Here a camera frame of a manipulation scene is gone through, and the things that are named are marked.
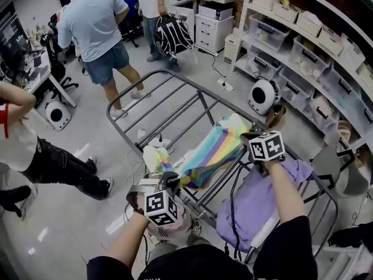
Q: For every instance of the person's sneaker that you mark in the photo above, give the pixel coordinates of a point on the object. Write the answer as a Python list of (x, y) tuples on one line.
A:
[(154, 239), (197, 227)]

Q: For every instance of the white table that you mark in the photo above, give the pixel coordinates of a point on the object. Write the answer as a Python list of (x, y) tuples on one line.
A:
[(344, 261)]

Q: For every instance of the row of cream storage boxes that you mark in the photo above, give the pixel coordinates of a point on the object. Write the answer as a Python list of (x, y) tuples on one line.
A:
[(309, 22)]

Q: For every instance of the purple printed shirt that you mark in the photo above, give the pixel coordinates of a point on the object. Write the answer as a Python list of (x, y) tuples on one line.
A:
[(253, 203)]

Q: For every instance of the white printer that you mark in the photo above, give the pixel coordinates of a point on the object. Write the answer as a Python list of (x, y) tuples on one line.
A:
[(215, 9)]

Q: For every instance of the person's right forearm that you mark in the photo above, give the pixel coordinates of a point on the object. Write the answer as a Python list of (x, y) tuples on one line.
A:
[(287, 191)]

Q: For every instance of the grey slatted laundry basket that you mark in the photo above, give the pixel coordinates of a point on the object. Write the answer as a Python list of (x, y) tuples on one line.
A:
[(172, 233)]

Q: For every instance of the grey shell chair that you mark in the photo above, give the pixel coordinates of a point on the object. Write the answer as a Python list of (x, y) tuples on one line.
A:
[(326, 162)]

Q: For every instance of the crumpled white paper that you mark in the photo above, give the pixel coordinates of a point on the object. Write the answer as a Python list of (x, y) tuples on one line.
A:
[(141, 133)]

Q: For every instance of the white round floor appliance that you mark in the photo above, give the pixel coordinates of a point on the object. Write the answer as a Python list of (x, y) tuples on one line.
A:
[(58, 115)]

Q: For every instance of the person's black t-shirt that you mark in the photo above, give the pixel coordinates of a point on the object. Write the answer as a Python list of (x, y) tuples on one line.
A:
[(204, 262)]

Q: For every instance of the white dome-shaped appliance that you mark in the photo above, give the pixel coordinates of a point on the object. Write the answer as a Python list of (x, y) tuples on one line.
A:
[(262, 96)]

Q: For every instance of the person's olive trousers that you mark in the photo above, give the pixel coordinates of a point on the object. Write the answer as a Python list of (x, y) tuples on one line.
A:
[(166, 248)]

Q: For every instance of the white drawer cabinet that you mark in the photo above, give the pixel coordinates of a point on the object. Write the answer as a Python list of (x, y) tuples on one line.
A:
[(212, 34)]

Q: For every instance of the grey metal drying rack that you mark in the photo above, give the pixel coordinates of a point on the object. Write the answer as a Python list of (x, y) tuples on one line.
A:
[(201, 98)]

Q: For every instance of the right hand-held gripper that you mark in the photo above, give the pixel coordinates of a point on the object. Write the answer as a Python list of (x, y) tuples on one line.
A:
[(268, 146)]

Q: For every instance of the rainbow striped garment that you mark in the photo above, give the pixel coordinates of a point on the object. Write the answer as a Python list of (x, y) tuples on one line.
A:
[(215, 153)]

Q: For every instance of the white office desk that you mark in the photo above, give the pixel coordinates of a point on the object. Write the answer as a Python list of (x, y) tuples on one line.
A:
[(43, 69)]

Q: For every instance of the row of clear storage bins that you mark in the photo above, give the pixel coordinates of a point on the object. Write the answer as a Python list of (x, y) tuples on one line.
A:
[(303, 60)]

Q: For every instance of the person's right sneaker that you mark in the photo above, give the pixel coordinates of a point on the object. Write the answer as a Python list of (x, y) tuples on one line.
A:
[(197, 227)]

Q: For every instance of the person's left forearm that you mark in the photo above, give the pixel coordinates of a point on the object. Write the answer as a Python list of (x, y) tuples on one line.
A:
[(128, 238)]

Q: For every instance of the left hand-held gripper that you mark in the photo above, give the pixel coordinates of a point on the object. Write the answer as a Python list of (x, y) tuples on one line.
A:
[(160, 209)]

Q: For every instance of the small white bin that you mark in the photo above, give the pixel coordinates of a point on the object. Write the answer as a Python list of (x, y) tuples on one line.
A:
[(230, 48)]

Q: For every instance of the brown bag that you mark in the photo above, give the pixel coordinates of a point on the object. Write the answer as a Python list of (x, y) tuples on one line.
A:
[(277, 115)]

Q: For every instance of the black office chair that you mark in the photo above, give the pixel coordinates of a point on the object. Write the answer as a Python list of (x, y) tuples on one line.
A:
[(56, 66), (129, 31)]

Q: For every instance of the person's left sneaker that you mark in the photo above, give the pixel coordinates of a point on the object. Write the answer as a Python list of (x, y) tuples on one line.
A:
[(154, 239)]

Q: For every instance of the white metal shelving unit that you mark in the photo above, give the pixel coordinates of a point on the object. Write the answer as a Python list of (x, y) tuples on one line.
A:
[(243, 16)]

